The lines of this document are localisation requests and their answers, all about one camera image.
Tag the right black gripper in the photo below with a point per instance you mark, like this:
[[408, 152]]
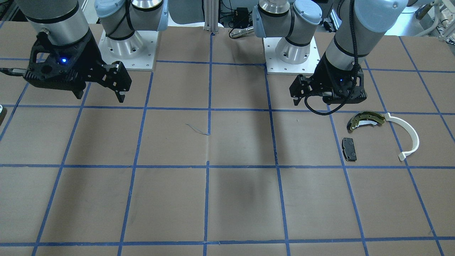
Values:
[[88, 57]]

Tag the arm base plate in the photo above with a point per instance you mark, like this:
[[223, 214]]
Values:
[[295, 60], [142, 53]]

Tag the black brake pad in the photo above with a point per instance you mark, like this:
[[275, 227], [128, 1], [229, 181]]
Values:
[[349, 149]]

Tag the silver metal cylinder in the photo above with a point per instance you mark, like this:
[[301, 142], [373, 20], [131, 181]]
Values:
[[241, 33]]

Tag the aluminium frame post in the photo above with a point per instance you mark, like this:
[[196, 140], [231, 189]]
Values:
[[211, 15]]

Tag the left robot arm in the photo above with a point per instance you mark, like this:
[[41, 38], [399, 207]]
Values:
[[363, 24]]

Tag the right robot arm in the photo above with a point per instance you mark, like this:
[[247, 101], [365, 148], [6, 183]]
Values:
[[65, 23]]

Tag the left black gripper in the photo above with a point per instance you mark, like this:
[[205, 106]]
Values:
[[324, 76]]

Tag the olive brake shoe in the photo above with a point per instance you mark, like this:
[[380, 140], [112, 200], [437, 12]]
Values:
[[364, 118]]

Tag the white curved plastic bracket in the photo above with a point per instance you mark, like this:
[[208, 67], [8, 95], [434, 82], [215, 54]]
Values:
[[411, 131]]

